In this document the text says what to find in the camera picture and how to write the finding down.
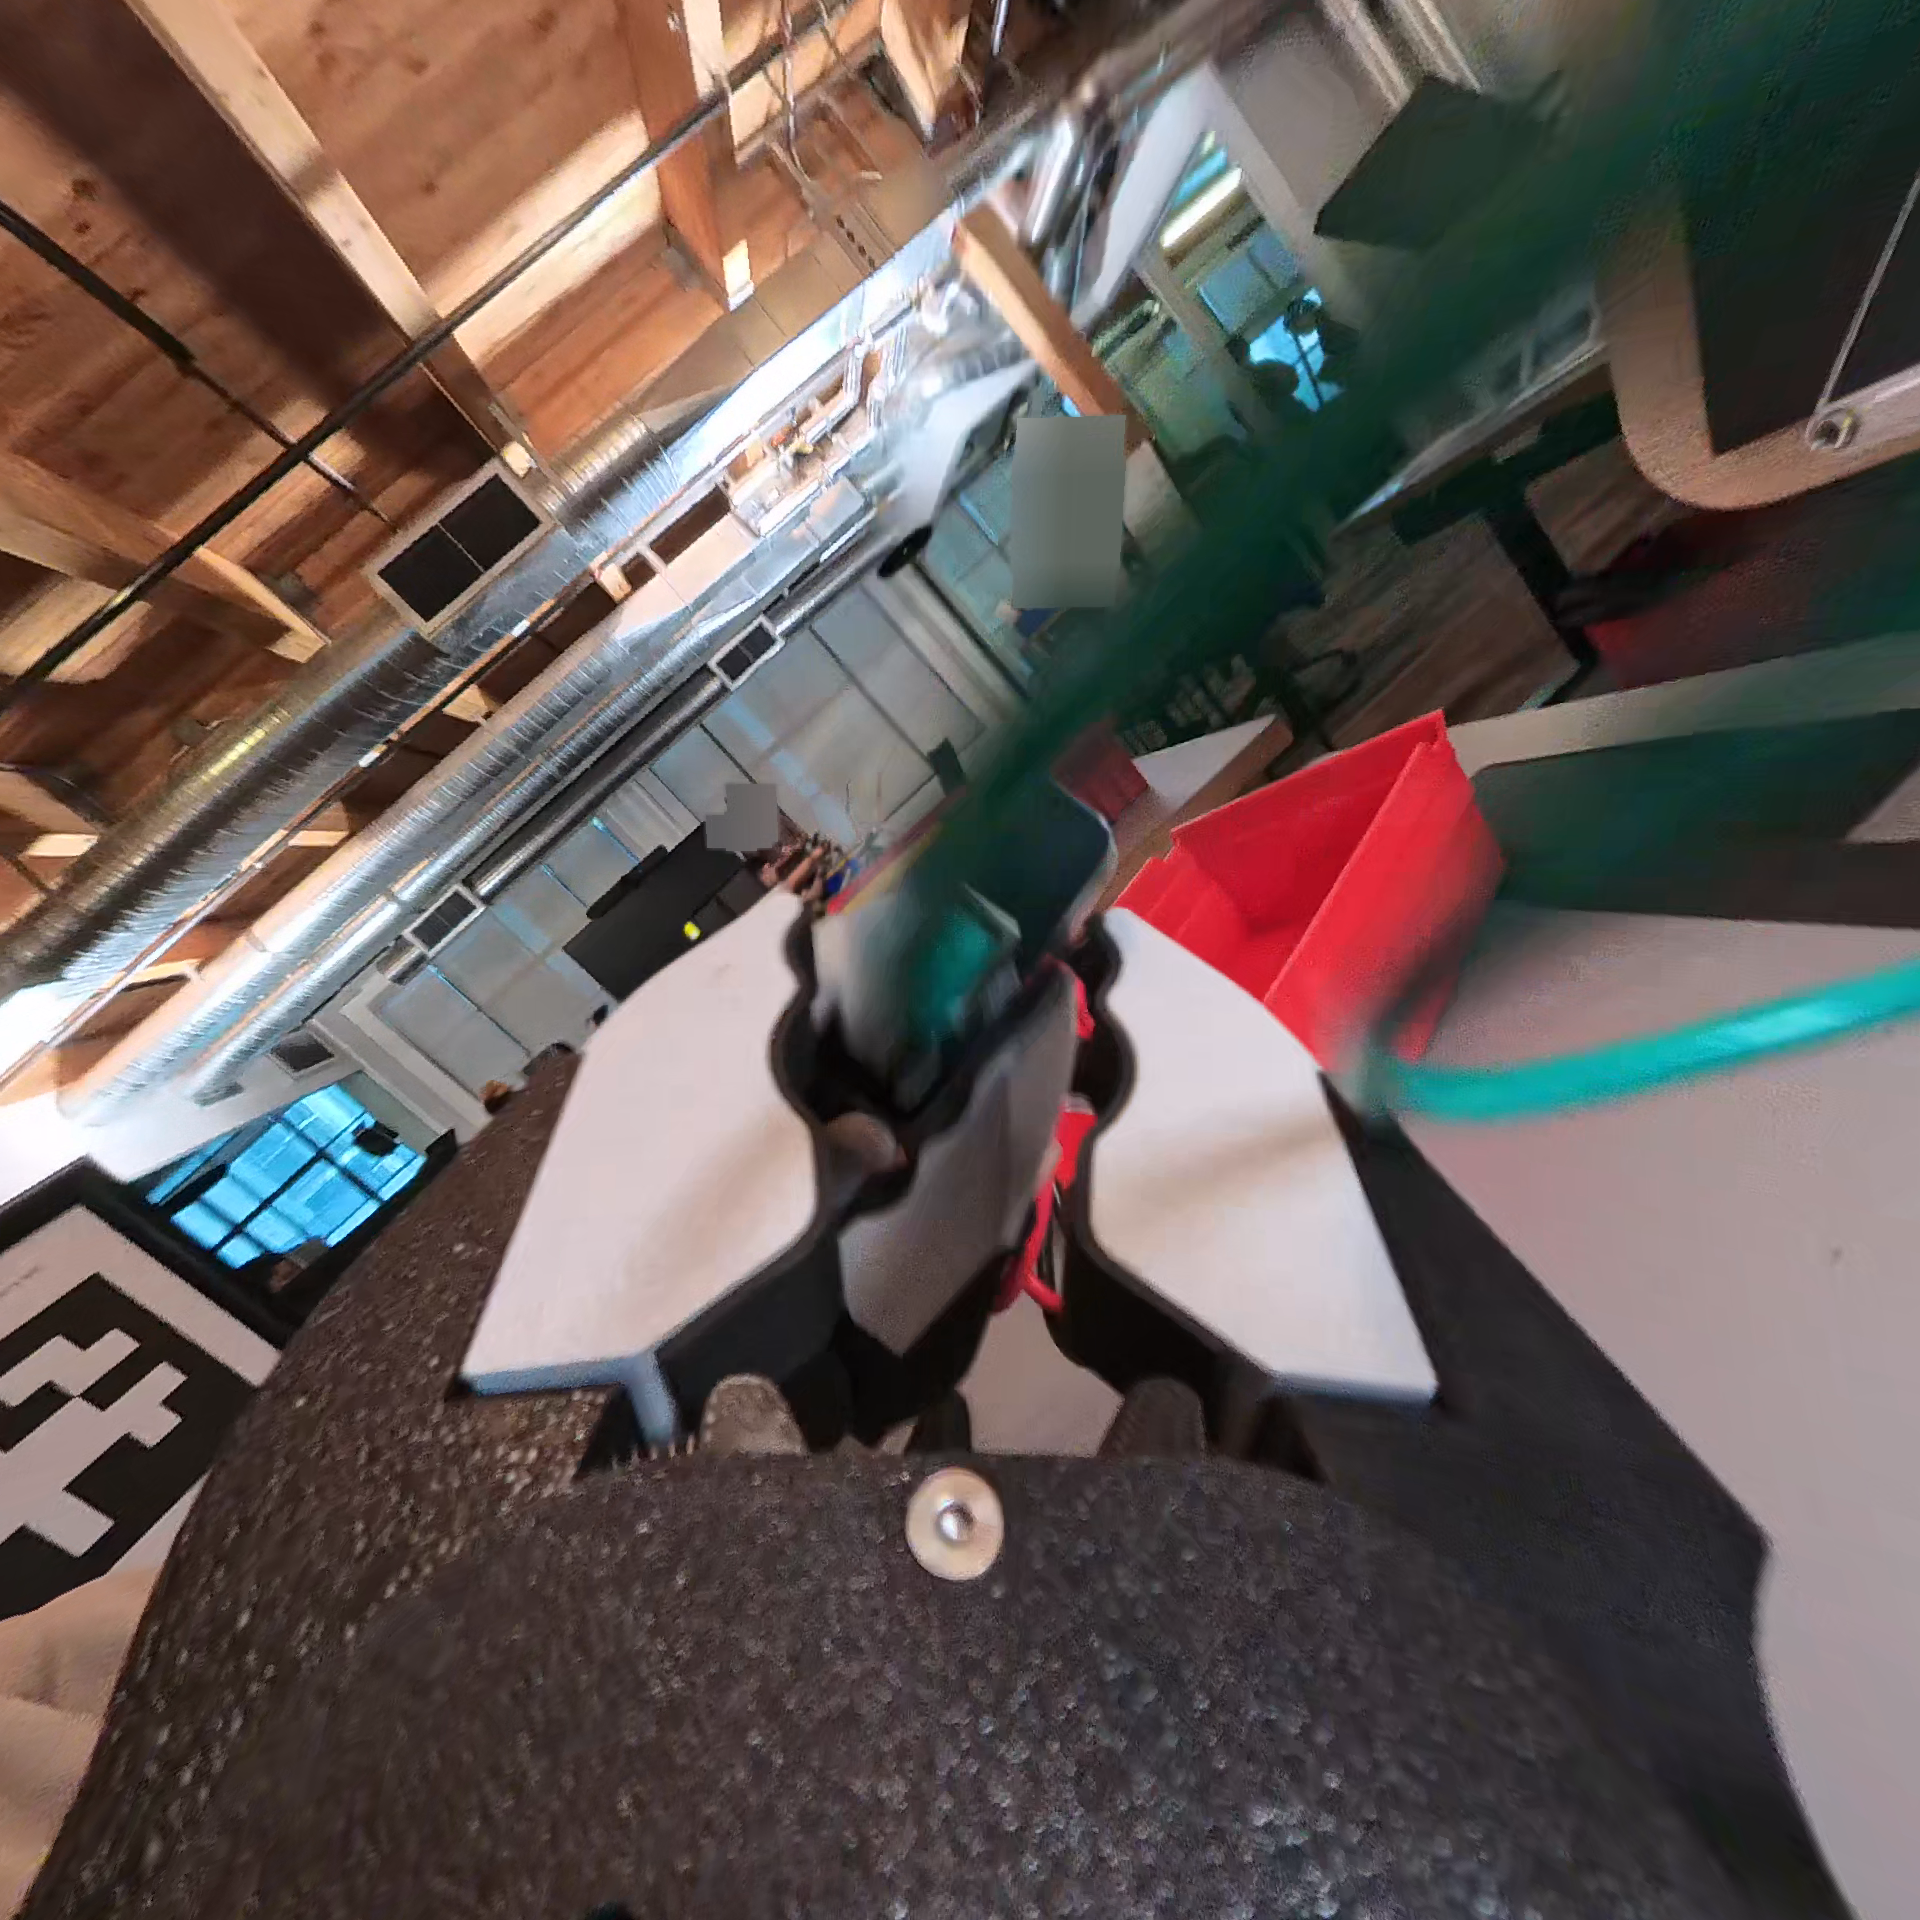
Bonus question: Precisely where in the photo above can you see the red ethernet cable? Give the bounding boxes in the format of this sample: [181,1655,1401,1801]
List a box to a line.
[995,966,1104,1313]

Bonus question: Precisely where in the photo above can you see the black ethernet splitter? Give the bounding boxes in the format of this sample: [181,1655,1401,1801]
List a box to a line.
[809,779,1119,1097]

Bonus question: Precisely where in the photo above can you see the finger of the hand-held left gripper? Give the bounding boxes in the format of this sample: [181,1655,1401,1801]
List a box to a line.
[835,982,1086,1360]

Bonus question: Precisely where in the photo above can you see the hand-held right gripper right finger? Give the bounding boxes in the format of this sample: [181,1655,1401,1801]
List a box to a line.
[1048,908,1441,1443]

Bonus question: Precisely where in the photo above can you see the wooden ceiling beam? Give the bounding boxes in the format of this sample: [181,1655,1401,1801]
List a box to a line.
[947,208,1149,440]

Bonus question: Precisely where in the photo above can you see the round metal duct pipe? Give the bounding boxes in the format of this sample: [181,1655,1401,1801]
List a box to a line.
[0,411,675,999]
[59,569,903,1127]

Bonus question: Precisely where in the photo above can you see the red plastic bin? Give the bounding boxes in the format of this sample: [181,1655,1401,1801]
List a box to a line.
[1117,709,1505,1070]

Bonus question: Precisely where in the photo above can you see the white ceiling vent frame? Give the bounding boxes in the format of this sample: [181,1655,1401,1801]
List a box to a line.
[363,462,549,629]

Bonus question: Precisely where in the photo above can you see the green ethernet cable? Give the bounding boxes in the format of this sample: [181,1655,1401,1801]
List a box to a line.
[839,0,1920,1127]

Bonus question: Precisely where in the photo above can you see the small black panel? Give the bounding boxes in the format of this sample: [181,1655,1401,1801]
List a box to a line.
[1313,70,1568,260]

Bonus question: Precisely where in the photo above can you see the window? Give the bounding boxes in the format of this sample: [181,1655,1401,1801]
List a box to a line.
[1130,142,1360,436]
[142,1084,430,1273]

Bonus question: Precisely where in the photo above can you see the black table mat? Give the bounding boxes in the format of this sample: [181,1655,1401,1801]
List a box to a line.
[1477,703,1920,921]

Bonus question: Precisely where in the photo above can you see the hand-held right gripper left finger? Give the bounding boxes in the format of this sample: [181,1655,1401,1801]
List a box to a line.
[456,895,903,1445]

